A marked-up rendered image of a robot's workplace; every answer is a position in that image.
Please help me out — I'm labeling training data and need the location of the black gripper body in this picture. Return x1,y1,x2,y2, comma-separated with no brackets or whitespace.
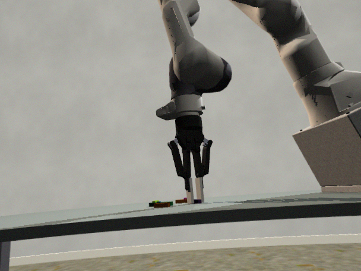
175,115,204,150

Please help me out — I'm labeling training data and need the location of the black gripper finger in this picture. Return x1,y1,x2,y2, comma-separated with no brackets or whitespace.
167,136,194,203
191,136,213,202

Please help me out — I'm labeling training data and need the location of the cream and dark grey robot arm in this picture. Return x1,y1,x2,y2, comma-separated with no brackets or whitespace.
156,0,361,127

